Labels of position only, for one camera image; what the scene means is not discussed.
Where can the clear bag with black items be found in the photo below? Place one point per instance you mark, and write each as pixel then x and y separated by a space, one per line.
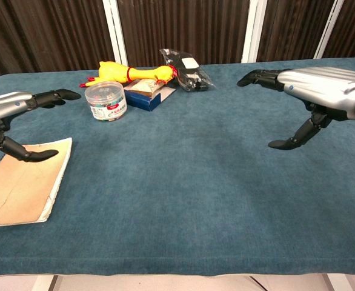
pixel 192 77

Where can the white partition post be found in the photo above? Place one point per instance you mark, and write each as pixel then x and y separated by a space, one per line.
pixel 329 30
pixel 254 30
pixel 114 30

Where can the spiral notebook with kraft cover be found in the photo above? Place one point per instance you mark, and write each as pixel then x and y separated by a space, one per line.
pixel 20 188

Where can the dark brown pleated curtain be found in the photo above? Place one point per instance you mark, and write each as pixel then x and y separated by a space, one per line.
pixel 180 24

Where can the blue cardboard box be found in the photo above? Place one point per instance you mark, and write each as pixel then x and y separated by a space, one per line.
pixel 141 102

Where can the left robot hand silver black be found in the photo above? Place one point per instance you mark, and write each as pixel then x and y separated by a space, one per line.
pixel 5 103

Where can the white table leg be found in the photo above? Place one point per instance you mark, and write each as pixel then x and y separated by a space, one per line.
pixel 44 283
pixel 338 283

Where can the yellow rubber chicken toy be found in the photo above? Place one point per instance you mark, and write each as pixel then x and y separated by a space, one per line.
pixel 114 72

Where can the clear plastic jar of clips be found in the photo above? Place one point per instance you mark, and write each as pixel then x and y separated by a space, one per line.
pixel 106 103

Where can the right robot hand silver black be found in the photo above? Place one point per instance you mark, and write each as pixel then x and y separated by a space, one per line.
pixel 323 88

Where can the blue table cloth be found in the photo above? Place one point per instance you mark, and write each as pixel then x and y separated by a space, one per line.
pixel 180 182

